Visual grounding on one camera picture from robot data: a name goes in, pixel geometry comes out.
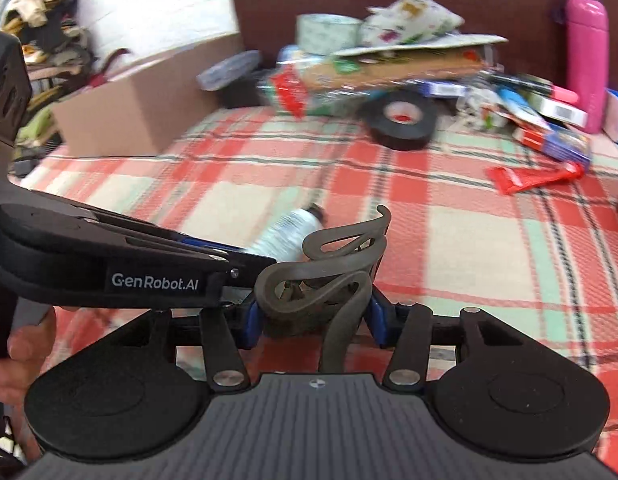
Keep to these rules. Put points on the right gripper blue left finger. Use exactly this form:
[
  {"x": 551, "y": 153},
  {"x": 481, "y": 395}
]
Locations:
[{"x": 251, "y": 326}]

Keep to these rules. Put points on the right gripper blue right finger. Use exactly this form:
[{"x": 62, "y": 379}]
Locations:
[{"x": 376, "y": 318}]

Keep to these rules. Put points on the grey plastic bottle cage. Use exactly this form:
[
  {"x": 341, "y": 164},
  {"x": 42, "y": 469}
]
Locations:
[{"x": 327, "y": 293}]

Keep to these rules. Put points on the white bottle black cap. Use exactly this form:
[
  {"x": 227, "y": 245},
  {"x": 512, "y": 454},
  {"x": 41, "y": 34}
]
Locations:
[{"x": 283, "y": 240}]

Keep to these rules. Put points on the left human hand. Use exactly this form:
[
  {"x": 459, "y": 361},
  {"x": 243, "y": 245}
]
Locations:
[{"x": 28, "y": 349}]

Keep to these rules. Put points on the plaid red green blanket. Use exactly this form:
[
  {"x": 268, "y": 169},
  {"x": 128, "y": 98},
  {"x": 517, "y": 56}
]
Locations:
[{"x": 544, "y": 261}]

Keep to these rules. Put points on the brown cardboard box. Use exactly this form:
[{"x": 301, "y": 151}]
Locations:
[{"x": 145, "y": 106}]

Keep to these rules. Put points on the red plastic wrapper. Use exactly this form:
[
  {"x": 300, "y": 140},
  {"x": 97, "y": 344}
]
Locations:
[{"x": 509, "y": 180}]

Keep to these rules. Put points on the black tape roll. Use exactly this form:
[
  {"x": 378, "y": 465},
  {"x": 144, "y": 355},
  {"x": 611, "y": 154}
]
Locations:
[{"x": 400, "y": 120}]

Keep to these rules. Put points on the red packet with characters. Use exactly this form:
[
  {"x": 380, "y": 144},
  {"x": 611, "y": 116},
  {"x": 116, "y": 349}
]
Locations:
[{"x": 290, "y": 92}]

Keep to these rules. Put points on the pile of folded clothes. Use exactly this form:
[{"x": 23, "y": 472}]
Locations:
[{"x": 59, "y": 59}]

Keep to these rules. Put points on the grey pouch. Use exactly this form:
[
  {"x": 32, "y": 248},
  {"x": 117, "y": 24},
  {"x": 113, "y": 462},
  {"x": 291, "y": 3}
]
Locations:
[{"x": 222, "y": 74}]

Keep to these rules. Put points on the red blue small box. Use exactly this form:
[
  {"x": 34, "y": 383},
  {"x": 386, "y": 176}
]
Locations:
[{"x": 561, "y": 144}]

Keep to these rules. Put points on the floral white insole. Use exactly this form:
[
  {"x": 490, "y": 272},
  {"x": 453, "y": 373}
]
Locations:
[{"x": 407, "y": 22}]

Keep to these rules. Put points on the pink thermos bottle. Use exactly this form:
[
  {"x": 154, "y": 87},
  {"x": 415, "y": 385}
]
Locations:
[{"x": 588, "y": 52}]

